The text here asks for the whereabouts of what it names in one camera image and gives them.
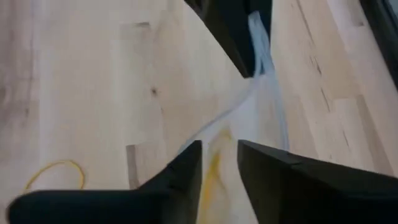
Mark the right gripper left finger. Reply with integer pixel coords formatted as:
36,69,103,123
7,139,203,224

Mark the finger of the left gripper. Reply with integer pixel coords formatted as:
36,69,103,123
185,0,257,78
259,0,273,35

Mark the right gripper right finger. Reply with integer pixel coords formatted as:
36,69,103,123
238,139,398,224

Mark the clear plastic zip bag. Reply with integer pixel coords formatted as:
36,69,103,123
177,11,290,224

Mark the black aluminium table frame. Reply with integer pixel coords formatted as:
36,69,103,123
359,0,398,91

